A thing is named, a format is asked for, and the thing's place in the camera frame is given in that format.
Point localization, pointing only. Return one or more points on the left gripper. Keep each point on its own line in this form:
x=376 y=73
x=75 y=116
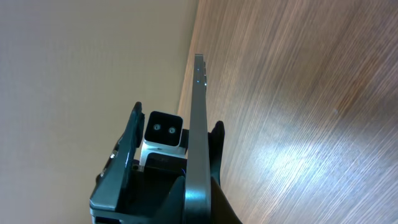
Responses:
x=130 y=193

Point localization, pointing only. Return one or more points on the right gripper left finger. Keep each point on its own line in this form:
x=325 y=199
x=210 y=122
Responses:
x=171 y=211

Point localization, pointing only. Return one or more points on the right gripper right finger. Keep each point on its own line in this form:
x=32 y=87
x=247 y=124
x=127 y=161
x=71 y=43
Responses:
x=221 y=211

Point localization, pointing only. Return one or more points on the blue screen smartphone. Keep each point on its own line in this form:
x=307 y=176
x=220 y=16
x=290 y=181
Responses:
x=198 y=184

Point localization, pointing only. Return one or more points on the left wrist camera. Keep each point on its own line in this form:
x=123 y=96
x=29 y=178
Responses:
x=162 y=136

